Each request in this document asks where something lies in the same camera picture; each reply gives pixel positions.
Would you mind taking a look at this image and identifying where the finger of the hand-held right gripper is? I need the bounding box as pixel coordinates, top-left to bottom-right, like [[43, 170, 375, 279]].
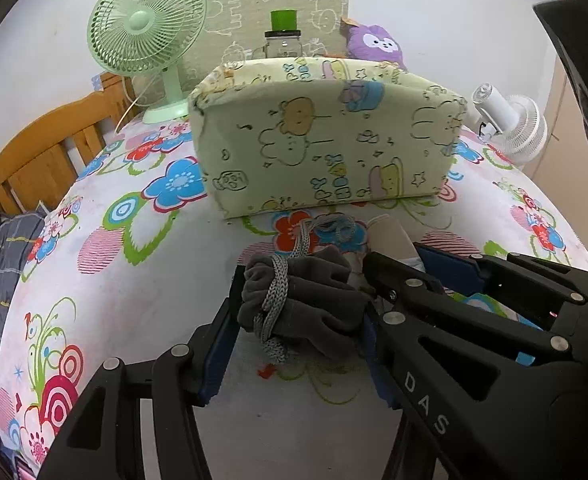
[[364, 252, 574, 480], [416, 242, 588, 332]]

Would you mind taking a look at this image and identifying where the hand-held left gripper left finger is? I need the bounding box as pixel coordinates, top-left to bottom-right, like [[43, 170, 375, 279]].
[[31, 265, 247, 480]]

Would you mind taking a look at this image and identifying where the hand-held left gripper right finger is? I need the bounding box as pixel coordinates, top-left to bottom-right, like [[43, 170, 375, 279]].
[[365, 309, 412, 480]]

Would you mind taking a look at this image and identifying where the grey drawstring pouch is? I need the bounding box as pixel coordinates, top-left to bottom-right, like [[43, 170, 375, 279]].
[[238, 212, 372, 365]]

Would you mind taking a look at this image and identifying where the cartoon print fabric storage box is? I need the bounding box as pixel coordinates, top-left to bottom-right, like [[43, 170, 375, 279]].
[[188, 56, 467, 220]]

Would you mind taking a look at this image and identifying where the white desk fan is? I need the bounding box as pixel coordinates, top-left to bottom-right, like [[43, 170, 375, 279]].
[[470, 82, 549, 165]]

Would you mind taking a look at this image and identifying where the black curved panel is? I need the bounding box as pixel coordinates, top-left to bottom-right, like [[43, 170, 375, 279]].
[[532, 0, 588, 201]]

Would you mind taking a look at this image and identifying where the purple plush toy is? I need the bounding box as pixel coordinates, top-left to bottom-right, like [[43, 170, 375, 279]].
[[341, 16, 409, 72]]

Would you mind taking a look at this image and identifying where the wooden headboard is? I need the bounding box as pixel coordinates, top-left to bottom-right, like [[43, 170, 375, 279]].
[[0, 72, 137, 217]]

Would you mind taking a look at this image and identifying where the glass jar with green lid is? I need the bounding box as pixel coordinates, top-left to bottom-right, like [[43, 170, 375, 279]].
[[264, 9, 303, 61]]

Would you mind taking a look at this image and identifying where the beige printed board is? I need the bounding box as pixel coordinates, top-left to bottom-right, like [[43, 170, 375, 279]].
[[181, 0, 351, 78]]

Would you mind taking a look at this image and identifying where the green desk fan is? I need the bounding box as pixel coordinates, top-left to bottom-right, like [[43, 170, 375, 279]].
[[87, 0, 207, 125]]

